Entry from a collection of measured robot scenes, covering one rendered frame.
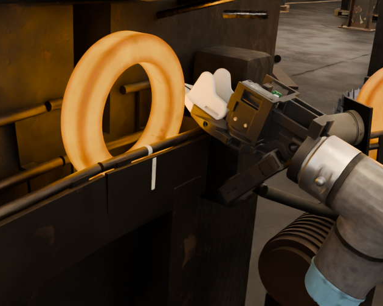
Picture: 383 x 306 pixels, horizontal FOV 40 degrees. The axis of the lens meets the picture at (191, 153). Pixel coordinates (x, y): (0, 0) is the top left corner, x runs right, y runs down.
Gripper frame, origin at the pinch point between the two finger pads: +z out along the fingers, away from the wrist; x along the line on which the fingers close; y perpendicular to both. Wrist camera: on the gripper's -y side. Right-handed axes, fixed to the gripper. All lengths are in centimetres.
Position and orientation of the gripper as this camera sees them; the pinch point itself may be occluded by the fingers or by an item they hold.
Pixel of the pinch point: (185, 93)
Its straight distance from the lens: 72.4
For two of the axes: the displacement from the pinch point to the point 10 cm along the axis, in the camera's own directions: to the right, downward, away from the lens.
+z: -7.4, -5.3, 4.1
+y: 3.1, -8.1, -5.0
